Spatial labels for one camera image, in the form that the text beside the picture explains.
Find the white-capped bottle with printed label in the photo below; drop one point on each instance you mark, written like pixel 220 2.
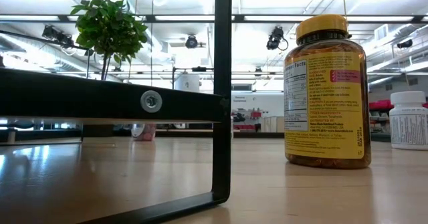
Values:
pixel 409 130

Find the green artificial plant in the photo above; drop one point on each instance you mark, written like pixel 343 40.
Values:
pixel 110 26

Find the white air vent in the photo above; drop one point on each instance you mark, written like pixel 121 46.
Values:
pixel 384 31

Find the amber bottle with yellow cap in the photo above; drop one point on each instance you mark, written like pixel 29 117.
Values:
pixel 327 117

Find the black metal shelf frame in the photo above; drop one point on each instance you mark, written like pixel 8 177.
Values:
pixel 100 97

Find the black ceiling spot lamp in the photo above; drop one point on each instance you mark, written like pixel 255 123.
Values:
pixel 53 33
pixel 404 43
pixel 191 41
pixel 275 36

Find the rack with red bins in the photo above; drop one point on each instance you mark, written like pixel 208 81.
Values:
pixel 379 105

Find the beige cabinet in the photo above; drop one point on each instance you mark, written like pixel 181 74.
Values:
pixel 272 124

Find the black metal stand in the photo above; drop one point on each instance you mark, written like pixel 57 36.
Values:
pixel 199 69

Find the white cylinder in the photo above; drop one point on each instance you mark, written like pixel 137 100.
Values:
pixel 187 82

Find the black aluminium table frame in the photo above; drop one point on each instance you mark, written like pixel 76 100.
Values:
pixel 261 134

